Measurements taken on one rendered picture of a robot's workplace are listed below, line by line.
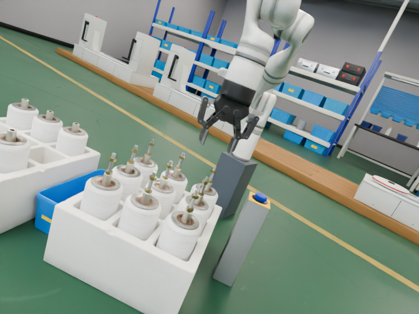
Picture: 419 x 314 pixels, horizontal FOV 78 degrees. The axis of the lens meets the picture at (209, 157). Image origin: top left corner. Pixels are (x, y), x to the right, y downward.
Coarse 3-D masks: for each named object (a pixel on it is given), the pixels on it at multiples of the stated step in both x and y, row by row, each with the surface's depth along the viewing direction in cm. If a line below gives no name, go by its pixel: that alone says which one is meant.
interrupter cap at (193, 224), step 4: (176, 212) 69; (180, 212) 69; (172, 216) 66; (176, 216) 67; (180, 216) 68; (192, 216) 70; (172, 220) 65; (176, 220) 65; (180, 220) 66; (192, 220) 68; (196, 220) 69; (176, 224) 64; (180, 224) 64; (184, 224) 65; (188, 224) 66; (192, 224) 66; (196, 224) 67; (184, 228) 63; (188, 228) 64; (192, 228) 64; (196, 228) 65
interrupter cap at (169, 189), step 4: (156, 180) 81; (160, 180) 82; (156, 184) 79; (168, 184) 82; (156, 188) 77; (160, 188) 78; (168, 188) 80; (172, 188) 81; (160, 192) 76; (164, 192) 76; (168, 192) 77; (172, 192) 78
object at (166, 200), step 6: (156, 192) 76; (174, 192) 80; (156, 198) 76; (162, 198) 76; (168, 198) 77; (174, 198) 80; (162, 204) 76; (168, 204) 78; (162, 210) 78; (168, 210) 80; (162, 216) 79
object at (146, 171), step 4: (136, 164) 88; (156, 164) 94; (140, 168) 88; (144, 168) 88; (148, 168) 89; (152, 168) 90; (156, 168) 92; (144, 172) 88; (148, 172) 89; (152, 172) 90; (144, 176) 89; (148, 176) 90; (144, 180) 90; (148, 180) 91; (144, 184) 90; (144, 188) 91
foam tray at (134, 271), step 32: (64, 224) 66; (96, 224) 64; (160, 224) 74; (64, 256) 68; (96, 256) 66; (128, 256) 64; (160, 256) 62; (192, 256) 66; (128, 288) 66; (160, 288) 64
